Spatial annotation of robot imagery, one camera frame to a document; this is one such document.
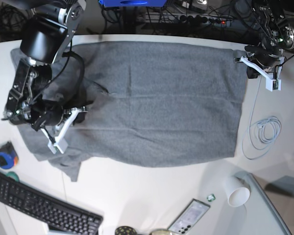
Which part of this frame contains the black power strip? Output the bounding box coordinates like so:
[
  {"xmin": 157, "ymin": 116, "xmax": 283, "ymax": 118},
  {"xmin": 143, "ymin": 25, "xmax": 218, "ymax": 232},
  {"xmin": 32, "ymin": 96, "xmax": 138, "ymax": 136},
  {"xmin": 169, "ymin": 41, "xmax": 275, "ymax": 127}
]
[{"xmin": 179, "ymin": 15, "xmax": 233, "ymax": 26}]

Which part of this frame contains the glass side table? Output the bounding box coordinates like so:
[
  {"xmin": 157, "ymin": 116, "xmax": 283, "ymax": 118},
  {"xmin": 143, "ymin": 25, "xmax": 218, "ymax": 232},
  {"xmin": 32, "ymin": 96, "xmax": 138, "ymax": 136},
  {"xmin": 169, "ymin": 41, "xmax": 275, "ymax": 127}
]
[{"xmin": 228, "ymin": 171, "xmax": 294, "ymax": 235}]

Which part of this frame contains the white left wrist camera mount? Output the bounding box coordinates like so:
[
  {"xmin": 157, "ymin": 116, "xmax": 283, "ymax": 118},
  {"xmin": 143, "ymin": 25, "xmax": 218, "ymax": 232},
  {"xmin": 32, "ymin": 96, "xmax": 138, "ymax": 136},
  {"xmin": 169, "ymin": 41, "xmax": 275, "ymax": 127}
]
[{"xmin": 234, "ymin": 56, "xmax": 285, "ymax": 92}]

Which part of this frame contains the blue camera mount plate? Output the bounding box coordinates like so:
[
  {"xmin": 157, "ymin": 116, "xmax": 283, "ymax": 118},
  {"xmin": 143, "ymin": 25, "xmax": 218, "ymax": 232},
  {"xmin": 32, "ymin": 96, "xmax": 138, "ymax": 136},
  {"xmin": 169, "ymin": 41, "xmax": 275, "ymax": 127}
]
[{"xmin": 99, "ymin": 0, "xmax": 166, "ymax": 7}]

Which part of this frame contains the black computer keyboard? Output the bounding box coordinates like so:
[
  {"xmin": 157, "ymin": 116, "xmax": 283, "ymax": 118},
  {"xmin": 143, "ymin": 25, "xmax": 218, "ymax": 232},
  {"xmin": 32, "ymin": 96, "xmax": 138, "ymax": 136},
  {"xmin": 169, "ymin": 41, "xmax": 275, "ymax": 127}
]
[{"xmin": 0, "ymin": 172, "xmax": 103, "ymax": 235}]

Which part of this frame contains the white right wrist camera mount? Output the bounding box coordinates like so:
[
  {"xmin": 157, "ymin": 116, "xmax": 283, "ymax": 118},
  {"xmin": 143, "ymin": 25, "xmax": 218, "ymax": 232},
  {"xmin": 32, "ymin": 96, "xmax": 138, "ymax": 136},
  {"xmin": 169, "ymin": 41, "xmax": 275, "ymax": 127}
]
[{"xmin": 40, "ymin": 106, "xmax": 87, "ymax": 154}]

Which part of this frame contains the small green white packet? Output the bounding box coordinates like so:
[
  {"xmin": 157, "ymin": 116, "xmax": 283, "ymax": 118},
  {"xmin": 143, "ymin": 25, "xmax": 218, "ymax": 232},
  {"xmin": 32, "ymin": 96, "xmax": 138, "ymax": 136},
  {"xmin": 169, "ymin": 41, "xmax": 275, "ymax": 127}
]
[{"xmin": 206, "ymin": 193, "xmax": 216, "ymax": 202}]

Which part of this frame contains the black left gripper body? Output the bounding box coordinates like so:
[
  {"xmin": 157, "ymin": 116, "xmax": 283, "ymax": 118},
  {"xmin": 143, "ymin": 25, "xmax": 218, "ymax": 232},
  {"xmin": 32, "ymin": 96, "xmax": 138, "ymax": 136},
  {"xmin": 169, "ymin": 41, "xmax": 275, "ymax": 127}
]
[{"xmin": 245, "ymin": 45, "xmax": 265, "ymax": 79}]

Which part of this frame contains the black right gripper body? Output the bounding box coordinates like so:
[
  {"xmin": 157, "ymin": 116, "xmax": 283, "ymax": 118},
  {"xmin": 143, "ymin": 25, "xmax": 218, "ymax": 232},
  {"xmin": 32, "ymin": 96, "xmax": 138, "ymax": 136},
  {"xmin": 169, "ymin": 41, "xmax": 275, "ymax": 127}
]
[{"xmin": 68, "ymin": 97, "xmax": 93, "ymax": 125}]

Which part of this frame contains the green tape roll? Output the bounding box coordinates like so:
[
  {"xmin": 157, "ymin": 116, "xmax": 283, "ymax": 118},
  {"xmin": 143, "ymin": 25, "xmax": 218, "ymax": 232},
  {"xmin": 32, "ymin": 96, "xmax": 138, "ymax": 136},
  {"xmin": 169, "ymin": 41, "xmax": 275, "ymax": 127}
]
[{"xmin": 6, "ymin": 171, "xmax": 20, "ymax": 182}]

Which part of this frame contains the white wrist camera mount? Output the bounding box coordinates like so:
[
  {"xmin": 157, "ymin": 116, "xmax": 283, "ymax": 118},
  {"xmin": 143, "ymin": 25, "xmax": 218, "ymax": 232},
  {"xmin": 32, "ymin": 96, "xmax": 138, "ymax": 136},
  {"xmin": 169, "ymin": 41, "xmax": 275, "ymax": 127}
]
[
  {"xmin": 40, "ymin": 106, "xmax": 87, "ymax": 154},
  {"xmin": 234, "ymin": 56, "xmax": 285, "ymax": 92}
]

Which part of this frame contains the grey t-shirt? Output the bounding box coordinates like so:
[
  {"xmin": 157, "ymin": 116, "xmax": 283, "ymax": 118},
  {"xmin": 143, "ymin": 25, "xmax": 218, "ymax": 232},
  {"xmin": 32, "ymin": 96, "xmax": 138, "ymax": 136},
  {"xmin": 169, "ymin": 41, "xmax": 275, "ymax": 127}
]
[{"xmin": 18, "ymin": 42, "xmax": 247, "ymax": 181}]

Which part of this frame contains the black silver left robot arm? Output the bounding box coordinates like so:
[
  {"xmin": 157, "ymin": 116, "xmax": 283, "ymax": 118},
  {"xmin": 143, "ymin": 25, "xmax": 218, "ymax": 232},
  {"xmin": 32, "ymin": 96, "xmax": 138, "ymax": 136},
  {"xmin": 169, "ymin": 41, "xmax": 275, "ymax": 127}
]
[{"xmin": 230, "ymin": 0, "xmax": 294, "ymax": 82}]

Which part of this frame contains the white paper cup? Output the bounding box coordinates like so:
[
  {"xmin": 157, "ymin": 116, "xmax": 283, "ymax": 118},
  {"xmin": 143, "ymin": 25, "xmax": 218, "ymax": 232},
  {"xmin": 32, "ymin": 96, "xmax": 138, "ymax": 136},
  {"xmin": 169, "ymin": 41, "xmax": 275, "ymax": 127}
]
[{"xmin": 223, "ymin": 176, "xmax": 250, "ymax": 208}]

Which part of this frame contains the olive round container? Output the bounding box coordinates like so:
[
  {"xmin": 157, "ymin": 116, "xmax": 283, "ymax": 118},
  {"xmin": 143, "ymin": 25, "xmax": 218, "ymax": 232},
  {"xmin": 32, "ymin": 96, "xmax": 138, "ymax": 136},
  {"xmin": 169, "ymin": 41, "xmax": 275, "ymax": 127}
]
[{"xmin": 149, "ymin": 229, "xmax": 173, "ymax": 235}]

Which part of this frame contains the black dotted round lid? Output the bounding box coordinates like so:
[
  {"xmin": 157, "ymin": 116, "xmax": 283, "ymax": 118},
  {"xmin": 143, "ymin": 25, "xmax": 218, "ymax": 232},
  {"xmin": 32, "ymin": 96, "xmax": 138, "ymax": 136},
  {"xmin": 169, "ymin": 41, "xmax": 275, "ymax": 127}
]
[{"xmin": 115, "ymin": 226, "xmax": 137, "ymax": 235}]

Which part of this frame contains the white coiled charging cable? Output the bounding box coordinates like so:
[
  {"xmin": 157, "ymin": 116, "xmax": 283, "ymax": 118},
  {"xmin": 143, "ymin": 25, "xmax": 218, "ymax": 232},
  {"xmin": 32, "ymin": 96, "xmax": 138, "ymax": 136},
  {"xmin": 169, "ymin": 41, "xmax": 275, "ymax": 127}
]
[{"xmin": 242, "ymin": 75, "xmax": 282, "ymax": 161}]

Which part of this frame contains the blue black tape measure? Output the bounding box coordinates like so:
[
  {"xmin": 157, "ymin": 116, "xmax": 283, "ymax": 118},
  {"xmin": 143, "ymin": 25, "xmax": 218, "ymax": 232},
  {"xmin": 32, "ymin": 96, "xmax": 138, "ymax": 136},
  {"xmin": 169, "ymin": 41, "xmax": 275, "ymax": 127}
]
[{"xmin": 0, "ymin": 141, "xmax": 19, "ymax": 169}]

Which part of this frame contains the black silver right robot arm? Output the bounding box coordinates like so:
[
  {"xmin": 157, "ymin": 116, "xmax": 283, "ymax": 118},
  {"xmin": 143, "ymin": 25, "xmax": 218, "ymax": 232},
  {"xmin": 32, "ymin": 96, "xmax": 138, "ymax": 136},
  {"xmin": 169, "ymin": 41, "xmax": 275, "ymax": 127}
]
[{"xmin": 3, "ymin": 0, "xmax": 86, "ymax": 130}]

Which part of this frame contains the smartphone with clear case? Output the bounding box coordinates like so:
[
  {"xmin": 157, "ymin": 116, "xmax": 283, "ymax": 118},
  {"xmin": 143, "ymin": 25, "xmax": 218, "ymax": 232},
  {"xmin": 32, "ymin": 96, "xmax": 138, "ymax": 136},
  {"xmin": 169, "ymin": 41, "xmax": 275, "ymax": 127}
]
[{"xmin": 168, "ymin": 199, "xmax": 210, "ymax": 235}]

